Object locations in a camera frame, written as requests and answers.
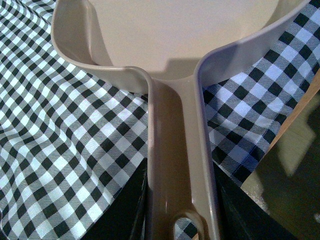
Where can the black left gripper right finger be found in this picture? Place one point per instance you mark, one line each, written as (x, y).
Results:
(242, 218)

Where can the beige plastic dustpan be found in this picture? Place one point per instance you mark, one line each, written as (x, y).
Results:
(170, 50)

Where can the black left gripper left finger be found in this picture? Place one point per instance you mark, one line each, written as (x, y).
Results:
(124, 219)

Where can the black white checkered tablecloth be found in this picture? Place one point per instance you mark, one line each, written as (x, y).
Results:
(70, 142)

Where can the dark glossy object at right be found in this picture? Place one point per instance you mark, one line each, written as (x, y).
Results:
(286, 182)

